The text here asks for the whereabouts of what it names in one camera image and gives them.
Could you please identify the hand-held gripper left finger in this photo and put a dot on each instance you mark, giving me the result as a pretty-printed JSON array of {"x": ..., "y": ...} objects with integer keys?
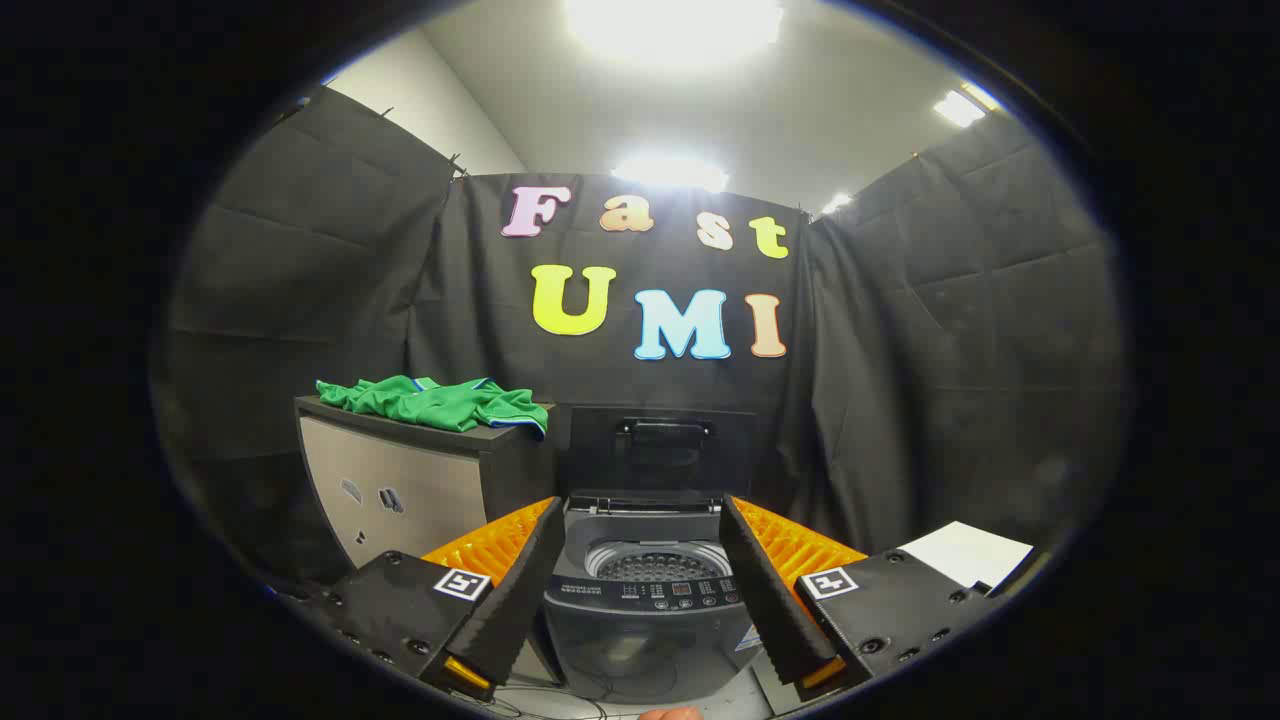
[{"x": 520, "y": 590}]

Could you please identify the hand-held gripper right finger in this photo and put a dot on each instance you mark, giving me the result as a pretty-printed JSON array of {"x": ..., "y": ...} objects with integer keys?
[{"x": 770, "y": 600}]

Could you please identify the dark grey washing machine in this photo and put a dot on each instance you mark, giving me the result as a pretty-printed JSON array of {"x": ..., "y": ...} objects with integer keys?
[{"x": 640, "y": 640}]

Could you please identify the green polo shirt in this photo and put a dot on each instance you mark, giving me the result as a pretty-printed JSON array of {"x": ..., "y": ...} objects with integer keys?
[{"x": 430, "y": 402}]

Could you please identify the grey cabinet with dark top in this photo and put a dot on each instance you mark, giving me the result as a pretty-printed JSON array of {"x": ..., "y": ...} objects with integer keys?
[{"x": 420, "y": 480}]

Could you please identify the white flat sheet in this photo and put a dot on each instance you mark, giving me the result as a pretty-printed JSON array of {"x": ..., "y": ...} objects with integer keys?
[{"x": 965, "y": 552}]

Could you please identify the black backdrop cloth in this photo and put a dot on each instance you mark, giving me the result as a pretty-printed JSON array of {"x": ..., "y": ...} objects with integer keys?
[{"x": 900, "y": 350}]

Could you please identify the rectangular ceiling light panel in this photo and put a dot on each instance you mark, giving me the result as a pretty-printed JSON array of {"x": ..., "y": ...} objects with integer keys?
[{"x": 960, "y": 107}]

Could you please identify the large round ceiling light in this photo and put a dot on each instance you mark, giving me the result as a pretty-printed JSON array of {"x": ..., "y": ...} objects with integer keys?
[{"x": 675, "y": 25}]

